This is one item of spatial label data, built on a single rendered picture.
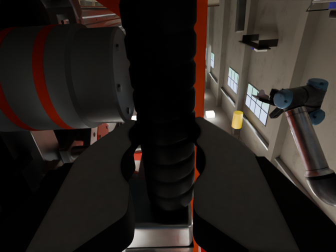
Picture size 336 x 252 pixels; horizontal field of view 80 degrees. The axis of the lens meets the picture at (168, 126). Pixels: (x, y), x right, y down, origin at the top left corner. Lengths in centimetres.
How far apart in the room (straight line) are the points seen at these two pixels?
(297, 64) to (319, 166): 542
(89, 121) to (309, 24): 601
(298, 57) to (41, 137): 609
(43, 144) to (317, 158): 87
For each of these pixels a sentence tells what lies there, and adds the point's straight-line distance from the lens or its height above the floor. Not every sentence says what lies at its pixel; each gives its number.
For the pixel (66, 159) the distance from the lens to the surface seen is 42.
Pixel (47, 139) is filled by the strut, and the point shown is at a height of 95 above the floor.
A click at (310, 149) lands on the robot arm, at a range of 94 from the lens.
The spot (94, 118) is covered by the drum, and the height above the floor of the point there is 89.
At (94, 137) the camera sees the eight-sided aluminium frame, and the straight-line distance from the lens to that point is 56.
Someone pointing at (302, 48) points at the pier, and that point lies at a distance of 621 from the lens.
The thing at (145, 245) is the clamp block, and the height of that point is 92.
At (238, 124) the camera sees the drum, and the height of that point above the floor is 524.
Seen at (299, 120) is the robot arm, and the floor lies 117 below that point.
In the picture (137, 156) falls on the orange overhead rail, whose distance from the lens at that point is 415.
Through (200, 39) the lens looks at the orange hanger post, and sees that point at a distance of 72.
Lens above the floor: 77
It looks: 30 degrees up
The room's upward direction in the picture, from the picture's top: 176 degrees clockwise
